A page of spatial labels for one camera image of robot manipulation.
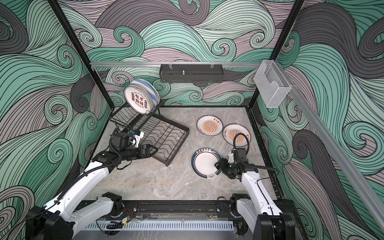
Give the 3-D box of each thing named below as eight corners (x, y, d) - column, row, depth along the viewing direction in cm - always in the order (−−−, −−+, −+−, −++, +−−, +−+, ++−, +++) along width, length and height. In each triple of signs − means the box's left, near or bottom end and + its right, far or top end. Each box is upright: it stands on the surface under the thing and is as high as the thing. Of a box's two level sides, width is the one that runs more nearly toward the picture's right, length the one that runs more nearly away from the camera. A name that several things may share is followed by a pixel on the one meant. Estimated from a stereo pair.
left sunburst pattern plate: (197, 136, 105) (197, 134, 103) (196, 116, 117) (196, 114, 115) (224, 136, 105) (224, 134, 103) (220, 116, 117) (220, 114, 115)
